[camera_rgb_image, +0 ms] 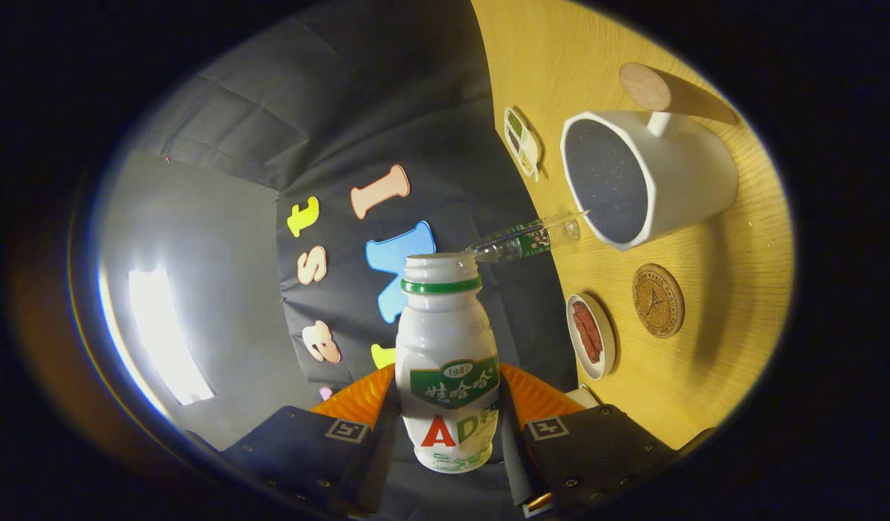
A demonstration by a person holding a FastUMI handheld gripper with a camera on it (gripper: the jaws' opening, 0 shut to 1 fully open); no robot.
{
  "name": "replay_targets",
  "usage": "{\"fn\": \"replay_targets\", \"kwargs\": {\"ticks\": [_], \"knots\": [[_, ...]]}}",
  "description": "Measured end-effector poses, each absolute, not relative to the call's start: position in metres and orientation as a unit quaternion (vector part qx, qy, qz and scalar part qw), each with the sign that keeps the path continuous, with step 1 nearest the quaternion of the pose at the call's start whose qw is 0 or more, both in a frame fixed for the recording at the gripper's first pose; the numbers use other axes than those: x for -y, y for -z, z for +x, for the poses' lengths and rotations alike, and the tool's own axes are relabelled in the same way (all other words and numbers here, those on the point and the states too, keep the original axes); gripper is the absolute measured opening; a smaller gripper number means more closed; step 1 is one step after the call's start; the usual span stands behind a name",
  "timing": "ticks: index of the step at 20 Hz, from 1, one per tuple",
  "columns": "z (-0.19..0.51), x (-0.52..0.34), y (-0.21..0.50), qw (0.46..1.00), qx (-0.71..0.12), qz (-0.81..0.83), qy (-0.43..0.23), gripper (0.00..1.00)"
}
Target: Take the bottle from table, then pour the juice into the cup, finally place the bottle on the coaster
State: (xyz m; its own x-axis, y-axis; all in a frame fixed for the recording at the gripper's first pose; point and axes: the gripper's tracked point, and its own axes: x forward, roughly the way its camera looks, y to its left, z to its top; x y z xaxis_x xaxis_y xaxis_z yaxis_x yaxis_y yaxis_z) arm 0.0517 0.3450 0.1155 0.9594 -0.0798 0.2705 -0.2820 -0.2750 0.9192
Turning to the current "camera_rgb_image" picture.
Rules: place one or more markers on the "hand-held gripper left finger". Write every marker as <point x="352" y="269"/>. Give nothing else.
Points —
<point x="300" y="452"/>

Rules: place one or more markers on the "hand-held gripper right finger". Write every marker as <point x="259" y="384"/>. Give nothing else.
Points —
<point x="514" y="456"/>

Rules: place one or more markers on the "white juice bottle green label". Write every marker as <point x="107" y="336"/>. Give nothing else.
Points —
<point x="445" y="340"/>

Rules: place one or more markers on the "round cork coaster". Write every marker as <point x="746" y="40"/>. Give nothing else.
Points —
<point x="658" y="300"/>

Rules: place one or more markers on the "clear plastic water bottle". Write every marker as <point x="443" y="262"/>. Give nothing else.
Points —
<point x="528" y="242"/>

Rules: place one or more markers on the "red meat slice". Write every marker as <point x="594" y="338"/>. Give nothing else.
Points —
<point x="582" y="340"/>
<point x="592" y="325"/>

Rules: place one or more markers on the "round grey plate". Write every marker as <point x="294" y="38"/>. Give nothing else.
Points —
<point x="608" y="340"/>

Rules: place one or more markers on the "ceiling light panel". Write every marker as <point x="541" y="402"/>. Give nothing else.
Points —
<point x="170" y="340"/>

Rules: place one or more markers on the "white divided bean dish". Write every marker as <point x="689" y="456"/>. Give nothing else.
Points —
<point x="526" y="148"/>

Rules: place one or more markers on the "black backdrop cloth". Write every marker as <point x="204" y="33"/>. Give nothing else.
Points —
<point x="380" y="108"/>

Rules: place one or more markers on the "wooden table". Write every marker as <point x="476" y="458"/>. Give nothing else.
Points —
<point x="561" y="51"/>

